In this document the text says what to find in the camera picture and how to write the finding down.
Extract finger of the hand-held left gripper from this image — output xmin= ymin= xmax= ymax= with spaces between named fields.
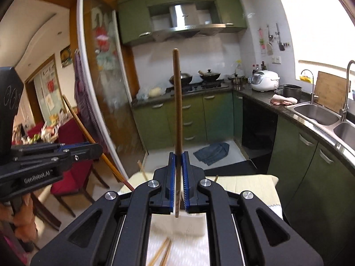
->
xmin=14 ymin=143 xmax=103 ymax=169
xmin=11 ymin=142 xmax=93 ymax=157

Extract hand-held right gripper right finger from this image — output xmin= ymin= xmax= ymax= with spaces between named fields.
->
xmin=181 ymin=151 xmax=324 ymax=266

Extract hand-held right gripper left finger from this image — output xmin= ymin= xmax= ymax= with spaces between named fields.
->
xmin=30 ymin=152 xmax=178 ymax=266

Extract red-tipped wooden chopstick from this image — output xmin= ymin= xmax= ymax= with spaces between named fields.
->
xmin=62 ymin=94 xmax=135 ymax=192

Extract row of wooden chopsticks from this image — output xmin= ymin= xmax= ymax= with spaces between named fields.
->
xmin=146 ymin=237 xmax=172 ymax=266

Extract person's left hand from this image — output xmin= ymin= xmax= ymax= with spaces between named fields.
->
xmin=12 ymin=192 xmax=38 ymax=252

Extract red upholstered dining chair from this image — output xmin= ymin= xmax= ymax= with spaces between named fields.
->
xmin=50 ymin=119 xmax=110 ymax=218

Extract blue floor rag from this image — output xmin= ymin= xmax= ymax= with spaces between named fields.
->
xmin=193 ymin=142 xmax=230 ymax=167

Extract door with paper notes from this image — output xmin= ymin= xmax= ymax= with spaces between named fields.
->
xmin=25 ymin=54 xmax=65 ymax=133

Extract glass sliding door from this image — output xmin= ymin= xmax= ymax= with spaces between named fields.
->
xmin=76 ymin=0 xmax=145 ymax=180

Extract green base kitchen cabinets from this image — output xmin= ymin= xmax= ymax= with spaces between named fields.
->
xmin=132 ymin=91 xmax=355 ymax=266

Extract black built-in appliance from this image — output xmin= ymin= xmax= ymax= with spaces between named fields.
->
xmin=243 ymin=97 xmax=278 ymax=150

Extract black gas stove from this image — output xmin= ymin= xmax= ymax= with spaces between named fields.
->
xmin=166 ymin=80 xmax=231 ymax=93

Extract black wok with lid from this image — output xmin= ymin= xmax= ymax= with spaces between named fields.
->
xmin=169 ymin=71 xmax=193 ymax=86

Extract white rice cooker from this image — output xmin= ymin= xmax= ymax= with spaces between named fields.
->
xmin=251 ymin=70 xmax=280 ymax=92

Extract pink cloth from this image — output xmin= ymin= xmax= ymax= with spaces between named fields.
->
xmin=270 ymin=94 xmax=298 ymax=106

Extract black cooking pot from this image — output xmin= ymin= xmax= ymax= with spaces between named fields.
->
xmin=282 ymin=84 xmax=303 ymax=99

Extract green upper kitchen cabinets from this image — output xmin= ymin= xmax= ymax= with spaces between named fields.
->
xmin=116 ymin=0 xmax=248 ymax=47

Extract steel double sink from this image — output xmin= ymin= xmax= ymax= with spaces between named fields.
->
xmin=284 ymin=101 xmax=355 ymax=156

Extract hanging pale spatula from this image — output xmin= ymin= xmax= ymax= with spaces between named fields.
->
xmin=266 ymin=25 xmax=274 ymax=56

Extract small steel faucet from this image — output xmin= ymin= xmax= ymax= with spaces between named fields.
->
xmin=300 ymin=69 xmax=315 ymax=104

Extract hanging pink utensil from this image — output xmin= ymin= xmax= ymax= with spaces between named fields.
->
xmin=257 ymin=28 xmax=265 ymax=54

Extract steel range hood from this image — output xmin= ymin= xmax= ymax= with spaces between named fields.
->
xmin=151 ymin=2 xmax=226 ymax=43

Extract hanging black spatula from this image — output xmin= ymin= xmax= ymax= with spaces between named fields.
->
xmin=276 ymin=23 xmax=286 ymax=52

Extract wooden cutting board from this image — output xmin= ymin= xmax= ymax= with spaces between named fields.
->
xmin=315 ymin=71 xmax=351 ymax=114

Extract tall steel faucet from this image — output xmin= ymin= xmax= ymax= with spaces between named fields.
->
xmin=339 ymin=60 xmax=355 ymax=122

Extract window with blind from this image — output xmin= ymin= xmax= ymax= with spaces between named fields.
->
xmin=280 ymin=0 xmax=355 ymax=70

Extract black wok with wooden handle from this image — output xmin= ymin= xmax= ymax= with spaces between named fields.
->
xmin=198 ymin=69 xmax=221 ymax=82

